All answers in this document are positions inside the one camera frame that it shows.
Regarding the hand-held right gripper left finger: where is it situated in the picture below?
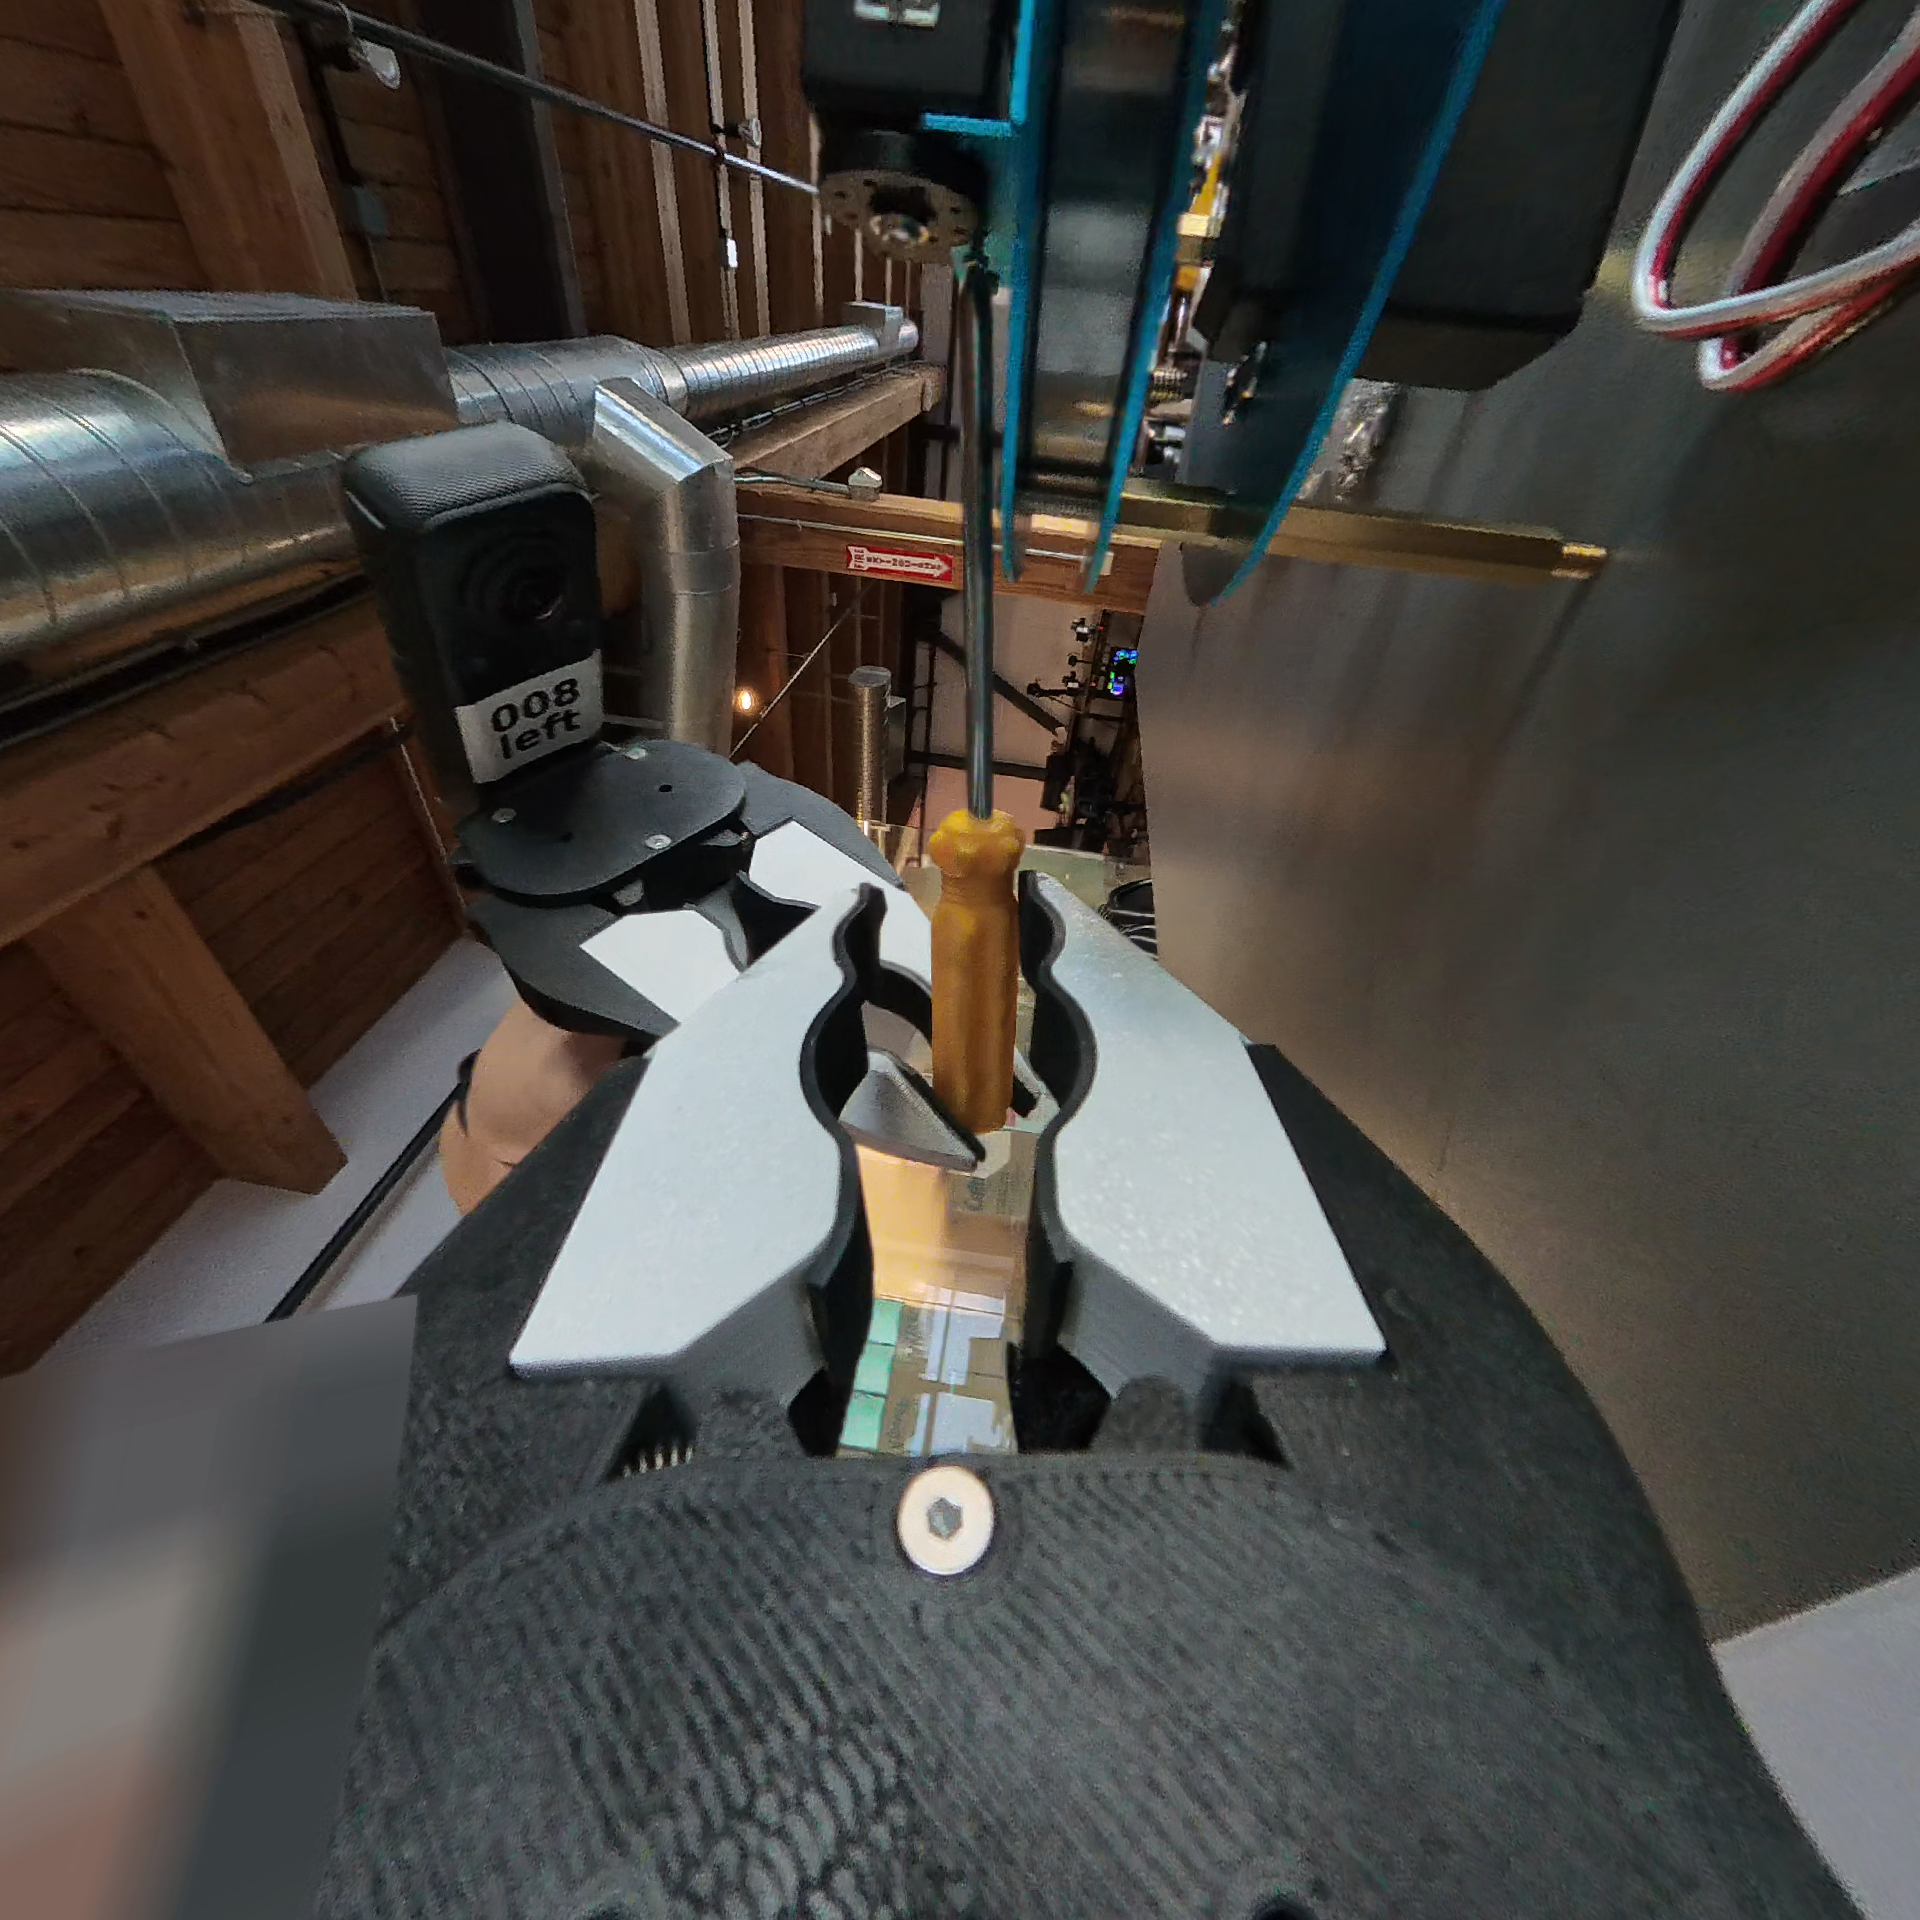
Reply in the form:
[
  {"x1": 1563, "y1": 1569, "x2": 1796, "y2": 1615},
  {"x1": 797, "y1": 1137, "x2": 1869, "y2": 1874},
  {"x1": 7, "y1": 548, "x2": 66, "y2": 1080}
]
[{"x1": 510, "y1": 884, "x2": 892, "y2": 1444}]

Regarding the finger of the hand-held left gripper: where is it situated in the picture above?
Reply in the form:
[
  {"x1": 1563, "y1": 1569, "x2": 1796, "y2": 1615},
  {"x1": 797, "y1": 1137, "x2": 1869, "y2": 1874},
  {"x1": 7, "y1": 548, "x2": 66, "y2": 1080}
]
[
  {"x1": 579, "y1": 764, "x2": 909, "y2": 1028},
  {"x1": 839, "y1": 1047, "x2": 986, "y2": 1175}
]

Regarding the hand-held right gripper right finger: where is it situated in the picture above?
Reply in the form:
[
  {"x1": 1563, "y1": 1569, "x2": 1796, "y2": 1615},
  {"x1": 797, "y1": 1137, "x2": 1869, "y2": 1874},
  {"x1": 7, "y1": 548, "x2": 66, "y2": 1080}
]
[{"x1": 1020, "y1": 869, "x2": 1392, "y2": 1451}]

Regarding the amber handle screwdriver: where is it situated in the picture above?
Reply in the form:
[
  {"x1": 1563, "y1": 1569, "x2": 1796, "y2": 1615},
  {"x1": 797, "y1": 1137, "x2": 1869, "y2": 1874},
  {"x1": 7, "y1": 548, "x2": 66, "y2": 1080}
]
[{"x1": 927, "y1": 246, "x2": 1039, "y2": 1137}]

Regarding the blue acrylic toy robot arm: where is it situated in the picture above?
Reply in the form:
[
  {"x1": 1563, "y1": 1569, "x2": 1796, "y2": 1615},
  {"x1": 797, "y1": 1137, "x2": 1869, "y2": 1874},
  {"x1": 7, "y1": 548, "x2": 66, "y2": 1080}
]
[{"x1": 803, "y1": 0, "x2": 1682, "y2": 605}]

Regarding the silver rectangular duct elbow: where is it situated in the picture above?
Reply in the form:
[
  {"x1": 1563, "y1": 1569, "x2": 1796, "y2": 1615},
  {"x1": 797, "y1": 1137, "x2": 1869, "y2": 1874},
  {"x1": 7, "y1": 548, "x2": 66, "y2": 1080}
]
[{"x1": 589, "y1": 376, "x2": 743, "y2": 771}]

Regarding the person's left hand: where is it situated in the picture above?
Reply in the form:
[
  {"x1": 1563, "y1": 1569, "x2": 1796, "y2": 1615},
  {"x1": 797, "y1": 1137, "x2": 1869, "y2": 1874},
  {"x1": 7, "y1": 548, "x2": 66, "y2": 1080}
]
[{"x1": 441, "y1": 998, "x2": 652, "y2": 1218}]

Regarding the wooden roof beam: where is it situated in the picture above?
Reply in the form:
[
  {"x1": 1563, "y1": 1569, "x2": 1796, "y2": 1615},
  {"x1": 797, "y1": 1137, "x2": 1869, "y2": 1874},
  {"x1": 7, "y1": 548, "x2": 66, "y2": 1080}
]
[{"x1": 0, "y1": 599, "x2": 414, "y2": 950}]

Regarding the thin black ceiling rod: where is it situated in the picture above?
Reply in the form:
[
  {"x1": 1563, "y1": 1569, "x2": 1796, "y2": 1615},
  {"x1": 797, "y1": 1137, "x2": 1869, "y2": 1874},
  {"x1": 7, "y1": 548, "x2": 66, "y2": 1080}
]
[{"x1": 196, "y1": 0, "x2": 832, "y2": 200}]

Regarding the silver round ventilation duct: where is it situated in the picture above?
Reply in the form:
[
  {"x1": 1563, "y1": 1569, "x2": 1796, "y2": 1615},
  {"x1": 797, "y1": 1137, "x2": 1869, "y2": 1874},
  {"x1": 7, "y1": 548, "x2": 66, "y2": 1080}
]
[{"x1": 0, "y1": 291, "x2": 923, "y2": 706}]

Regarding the red white black servo cable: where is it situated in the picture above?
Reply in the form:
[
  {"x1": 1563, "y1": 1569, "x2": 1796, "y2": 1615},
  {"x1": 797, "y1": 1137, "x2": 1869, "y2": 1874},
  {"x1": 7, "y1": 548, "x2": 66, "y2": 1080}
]
[{"x1": 1632, "y1": 0, "x2": 1920, "y2": 395}]

